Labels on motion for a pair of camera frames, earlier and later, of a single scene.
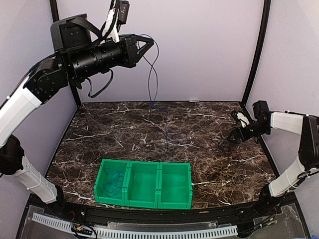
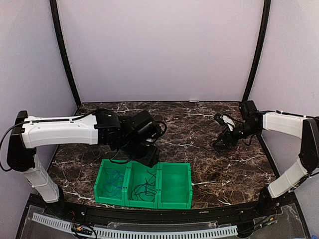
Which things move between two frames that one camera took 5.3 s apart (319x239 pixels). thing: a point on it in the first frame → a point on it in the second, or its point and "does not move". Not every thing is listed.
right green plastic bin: x=175 y=186 does not move
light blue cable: x=113 y=184 does not move
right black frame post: x=265 y=30 does not move
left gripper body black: x=128 y=57 → x=135 y=152
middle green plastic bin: x=142 y=184 does not move
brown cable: x=163 y=130 → x=210 y=145
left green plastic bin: x=110 y=183 does not move
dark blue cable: x=167 y=134 → x=146 y=190
